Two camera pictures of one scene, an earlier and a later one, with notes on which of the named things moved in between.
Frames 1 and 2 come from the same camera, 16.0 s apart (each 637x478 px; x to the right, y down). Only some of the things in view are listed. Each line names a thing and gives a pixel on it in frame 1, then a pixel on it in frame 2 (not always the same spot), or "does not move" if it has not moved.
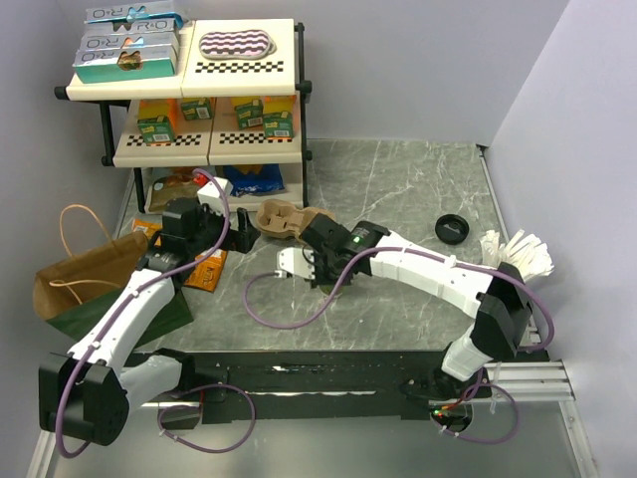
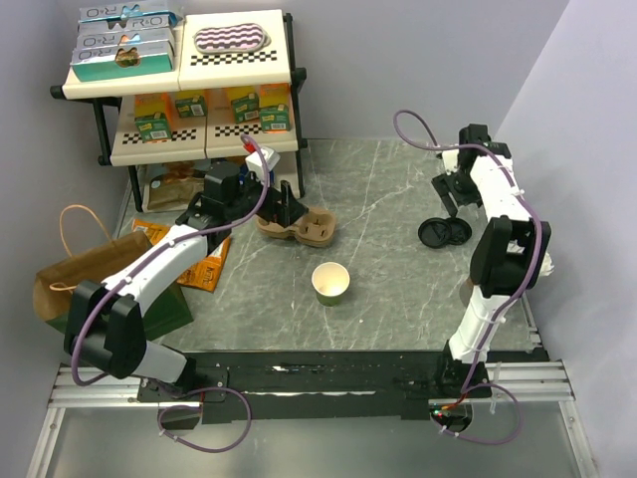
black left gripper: x=241 y=240 → x=288 y=211
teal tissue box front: x=103 y=65 does not move
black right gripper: x=319 y=280 → x=444 y=184
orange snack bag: x=204 y=274 does not move
